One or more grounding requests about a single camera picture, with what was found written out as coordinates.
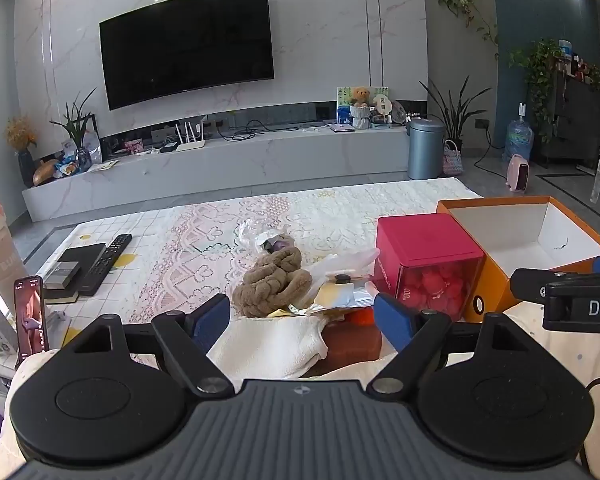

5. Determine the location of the hanging vine plant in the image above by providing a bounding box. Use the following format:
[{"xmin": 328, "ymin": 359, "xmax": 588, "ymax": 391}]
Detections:
[{"xmin": 434, "ymin": 0, "xmax": 501, "ymax": 61}]

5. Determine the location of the orange cardboard box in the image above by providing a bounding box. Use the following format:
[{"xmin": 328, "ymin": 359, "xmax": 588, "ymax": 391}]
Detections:
[{"xmin": 436, "ymin": 196, "xmax": 600, "ymax": 323}]

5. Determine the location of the green photo board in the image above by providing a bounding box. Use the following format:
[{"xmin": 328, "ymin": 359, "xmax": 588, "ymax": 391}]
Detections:
[{"xmin": 336, "ymin": 86, "xmax": 389, "ymax": 126}]

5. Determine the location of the grey metal trash can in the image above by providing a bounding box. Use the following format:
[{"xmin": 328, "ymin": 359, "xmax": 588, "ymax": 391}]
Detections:
[{"xmin": 406, "ymin": 117, "xmax": 446, "ymax": 181}]

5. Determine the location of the yellow dried flowers vase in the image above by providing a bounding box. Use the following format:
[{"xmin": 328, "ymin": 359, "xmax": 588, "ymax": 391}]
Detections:
[{"xmin": 5, "ymin": 116, "xmax": 39, "ymax": 188}]

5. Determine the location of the dark cabinet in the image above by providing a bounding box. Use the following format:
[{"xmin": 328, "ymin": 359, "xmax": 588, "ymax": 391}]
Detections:
[{"xmin": 545, "ymin": 72, "xmax": 600, "ymax": 167}]

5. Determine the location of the woven handbag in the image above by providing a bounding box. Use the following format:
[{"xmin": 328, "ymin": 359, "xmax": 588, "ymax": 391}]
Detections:
[{"xmin": 442, "ymin": 140, "xmax": 464, "ymax": 176}]

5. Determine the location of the green plant in glass vase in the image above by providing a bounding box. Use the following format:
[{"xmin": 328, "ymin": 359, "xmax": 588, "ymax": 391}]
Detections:
[{"xmin": 50, "ymin": 87, "xmax": 98, "ymax": 168}]

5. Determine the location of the red case phone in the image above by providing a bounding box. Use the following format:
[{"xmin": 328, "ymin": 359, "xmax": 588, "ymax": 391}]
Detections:
[{"xmin": 14, "ymin": 275, "xmax": 50, "ymax": 362}]

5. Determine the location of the bushy potted vine plant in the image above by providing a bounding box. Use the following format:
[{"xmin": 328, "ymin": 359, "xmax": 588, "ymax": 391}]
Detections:
[{"xmin": 509, "ymin": 39, "xmax": 562, "ymax": 142}]

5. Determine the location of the black remote control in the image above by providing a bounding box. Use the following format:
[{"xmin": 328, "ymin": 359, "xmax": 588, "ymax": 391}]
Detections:
[{"xmin": 77, "ymin": 233, "xmax": 133, "ymax": 297}]

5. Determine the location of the white router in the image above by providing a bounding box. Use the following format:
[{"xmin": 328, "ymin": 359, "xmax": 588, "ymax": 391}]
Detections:
[{"xmin": 174, "ymin": 121, "xmax": 207, "ymax": 153}]

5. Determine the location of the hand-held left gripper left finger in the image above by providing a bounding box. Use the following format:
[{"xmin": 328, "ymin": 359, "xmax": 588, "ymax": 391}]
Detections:
[{"xmin": 62, "ymin": 294, "xmax": 235, "ymax": 397}]

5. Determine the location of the clear crinkled plastic bag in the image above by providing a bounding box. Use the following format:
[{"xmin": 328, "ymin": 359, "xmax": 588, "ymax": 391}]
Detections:
[{"xmin": 237, "ymin": 217, "xmax": 293, "ymax": 257}]

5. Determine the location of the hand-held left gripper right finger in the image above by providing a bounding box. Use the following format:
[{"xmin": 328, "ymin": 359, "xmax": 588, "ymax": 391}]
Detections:
[{"xmin": 367, "ymin": 292, "xmax": 538, "ymax": 396}]

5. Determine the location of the white lace tablecloth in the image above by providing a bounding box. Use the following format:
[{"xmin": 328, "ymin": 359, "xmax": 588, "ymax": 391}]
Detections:
[{"xmin": 10, "ymin": 176, "xmax": 483, "ymax": 376}]

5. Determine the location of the yellow cloth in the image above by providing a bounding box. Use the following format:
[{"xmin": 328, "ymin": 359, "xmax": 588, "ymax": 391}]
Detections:
[{"xmin": 314, "ymin": 281, "xmax": 356, "ymax": 312}]

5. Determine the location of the long leaf potted plant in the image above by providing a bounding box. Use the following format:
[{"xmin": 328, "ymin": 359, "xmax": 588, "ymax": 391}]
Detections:
[{"xmin": 419, "ymin": 75, "xmax": 487, "ymax": 152}]

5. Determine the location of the white towel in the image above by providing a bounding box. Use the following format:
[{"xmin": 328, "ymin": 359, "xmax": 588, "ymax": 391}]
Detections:
[{"xmin": 206, "ymin": 316, "xmax": 329, "ymax": 380}]

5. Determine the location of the orange pouch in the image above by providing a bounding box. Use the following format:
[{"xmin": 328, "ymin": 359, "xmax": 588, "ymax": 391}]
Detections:
[{"xmin": 325, "ymin": 308, "xmax": 383, "ymax": 372}]

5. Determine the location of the black television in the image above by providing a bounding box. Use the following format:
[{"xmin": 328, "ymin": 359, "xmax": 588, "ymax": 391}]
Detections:
[{"xmin": 99, "ymin": 0, "xmax": 275, "ymax": 111}]

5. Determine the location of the round white fan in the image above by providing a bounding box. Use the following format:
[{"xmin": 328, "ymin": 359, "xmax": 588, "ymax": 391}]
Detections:
[{"xmin": 372, "ymin": 93, "xmax": 394, "ymax": 126}]

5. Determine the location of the black notebook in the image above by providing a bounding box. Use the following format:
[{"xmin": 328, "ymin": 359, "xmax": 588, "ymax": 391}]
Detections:
[{"xmin": 42, "ymin": 242, "xmax": 107, "ymax": 304}]

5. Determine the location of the black power cable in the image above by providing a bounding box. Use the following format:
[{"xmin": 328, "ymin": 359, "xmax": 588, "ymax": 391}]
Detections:
[{"xmin": 216, "ymin": 119, "xmax": 301, "ymax": 141}]

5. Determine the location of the red square box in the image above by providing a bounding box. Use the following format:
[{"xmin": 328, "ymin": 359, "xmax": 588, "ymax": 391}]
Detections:
[{"xmin": 375, "ymin": 213, "xmax": 486, "ymax": 323}]

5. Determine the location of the blue water jug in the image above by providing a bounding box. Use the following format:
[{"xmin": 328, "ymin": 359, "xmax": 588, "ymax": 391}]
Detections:
[{"xmin": 505, "ymin": 102, "xmax": 534, "ymax": 163}]

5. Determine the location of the brown plush towel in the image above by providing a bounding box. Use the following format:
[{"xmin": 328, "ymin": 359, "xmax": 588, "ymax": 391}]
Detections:
[{"xmin": 231, "ymin": 247, "xmax": 312, "ymax": 318}]

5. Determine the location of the white marble television cabinet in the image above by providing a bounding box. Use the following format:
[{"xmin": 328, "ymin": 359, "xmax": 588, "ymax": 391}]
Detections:
[{"xmin": 21, "ymin": 125, "xmax": 416, "ymax": 222}]

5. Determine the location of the pink space heater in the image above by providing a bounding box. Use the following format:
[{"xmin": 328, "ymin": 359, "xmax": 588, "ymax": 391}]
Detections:
[{"xmin": 506, "ymin": 154, "xmax": 531, "ymax": 193}]

